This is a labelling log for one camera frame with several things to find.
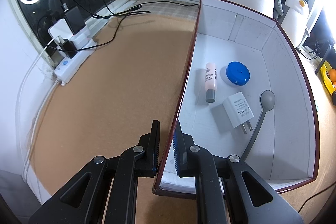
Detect small black plug charger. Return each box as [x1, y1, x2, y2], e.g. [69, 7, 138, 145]
[59, 39, 77, 59]

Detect white usb charger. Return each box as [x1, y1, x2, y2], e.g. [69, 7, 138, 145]
[223, 92, 254, 134]

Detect orange fruit back left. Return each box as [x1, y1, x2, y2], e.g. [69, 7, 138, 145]
[327, 68, 336, 83]

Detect small plush penguin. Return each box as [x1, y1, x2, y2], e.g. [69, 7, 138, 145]
[280, 0, 310, 48]

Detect white power adapter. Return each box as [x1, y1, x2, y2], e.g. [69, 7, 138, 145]
[48, 18, 74, 44]

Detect black cable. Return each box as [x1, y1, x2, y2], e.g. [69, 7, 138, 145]
[55, 0, 200, 47]

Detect white cable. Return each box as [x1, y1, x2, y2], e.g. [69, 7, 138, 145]
[14, 35, 64, 183]

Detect red cardboard box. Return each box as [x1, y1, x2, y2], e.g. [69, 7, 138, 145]
[152, 0, 321, 198]

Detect grey spoon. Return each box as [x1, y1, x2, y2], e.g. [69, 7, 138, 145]
[241, 90, 276, 161]

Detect pink cosmetic bottle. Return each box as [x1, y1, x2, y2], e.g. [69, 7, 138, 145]
[205, 63, 217, 103]

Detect white power strip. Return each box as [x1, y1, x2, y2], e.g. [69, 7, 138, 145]
[54, 48, 95, 86]

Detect black power adapter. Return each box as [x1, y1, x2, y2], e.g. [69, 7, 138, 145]
[64, 6, 85, 35]

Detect yellow fruit bowl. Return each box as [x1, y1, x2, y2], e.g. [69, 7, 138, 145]
[319, 61, 335, 97]

